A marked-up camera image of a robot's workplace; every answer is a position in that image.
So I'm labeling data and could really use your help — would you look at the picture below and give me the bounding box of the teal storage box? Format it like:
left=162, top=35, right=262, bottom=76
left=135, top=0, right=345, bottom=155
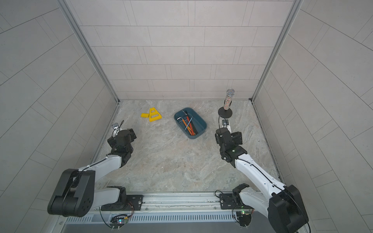
left=174, top=107, right=207, bottom=139

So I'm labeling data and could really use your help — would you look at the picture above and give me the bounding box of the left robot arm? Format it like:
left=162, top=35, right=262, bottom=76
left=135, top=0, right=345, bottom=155
left=47, top=129, right=136, bottom=217

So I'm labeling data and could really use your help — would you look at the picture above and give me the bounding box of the orange handled hex key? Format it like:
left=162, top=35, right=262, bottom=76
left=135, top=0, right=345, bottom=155
left=182, top=119, right=194, bottom=136

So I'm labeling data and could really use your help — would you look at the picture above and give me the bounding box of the yellow triangular frame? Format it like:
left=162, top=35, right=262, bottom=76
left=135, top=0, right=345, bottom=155
left=149, top=107, right=162, bottom=122

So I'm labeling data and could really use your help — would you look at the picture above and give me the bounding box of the aluminium mounting rail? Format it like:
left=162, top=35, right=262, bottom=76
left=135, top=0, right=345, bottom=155
left=62, top=191, right=301, bottom=216

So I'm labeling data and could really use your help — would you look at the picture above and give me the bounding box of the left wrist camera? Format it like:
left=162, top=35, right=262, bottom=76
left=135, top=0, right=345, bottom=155
left=112, top=123, right=120, bottom=137

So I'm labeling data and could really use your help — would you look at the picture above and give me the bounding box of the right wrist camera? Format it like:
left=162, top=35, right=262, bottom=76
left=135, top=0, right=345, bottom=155
left=222, top=119, right=232, bottom=132

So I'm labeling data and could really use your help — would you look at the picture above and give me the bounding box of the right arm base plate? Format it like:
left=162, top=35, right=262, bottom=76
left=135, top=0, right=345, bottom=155
left=219, top=193, right=254, bottom=210

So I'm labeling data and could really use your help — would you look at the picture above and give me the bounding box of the glitter microphone on stand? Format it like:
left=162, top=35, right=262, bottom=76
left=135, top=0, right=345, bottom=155
left=218, top=88, right=235, bottom=118

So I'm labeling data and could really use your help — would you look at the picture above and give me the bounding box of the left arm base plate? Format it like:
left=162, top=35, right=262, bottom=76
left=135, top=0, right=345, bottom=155
left=101, top=195, right=144, bottom=211

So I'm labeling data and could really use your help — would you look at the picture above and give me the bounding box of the large black hex key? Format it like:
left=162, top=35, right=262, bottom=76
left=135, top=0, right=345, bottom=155
left=183, top=111, right=198, bottom=136

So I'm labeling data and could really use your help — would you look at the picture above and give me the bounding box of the red handled hex key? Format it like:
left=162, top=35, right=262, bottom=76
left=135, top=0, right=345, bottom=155
left=190, top=120, right=198, bottom=136

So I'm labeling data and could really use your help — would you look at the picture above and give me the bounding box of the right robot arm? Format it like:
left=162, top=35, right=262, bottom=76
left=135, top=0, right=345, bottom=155
left=215, top=128, right=309, bottom=233

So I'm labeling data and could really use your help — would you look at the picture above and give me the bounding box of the left circuit board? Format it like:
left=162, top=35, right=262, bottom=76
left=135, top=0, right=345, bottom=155
left=110, top=214, right=129, bottom=231

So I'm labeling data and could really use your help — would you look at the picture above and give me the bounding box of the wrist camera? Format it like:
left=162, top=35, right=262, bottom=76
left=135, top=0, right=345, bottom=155
left=112, top=123, right=120, bottom=137
left=222, top=119, right=232, bottom=132

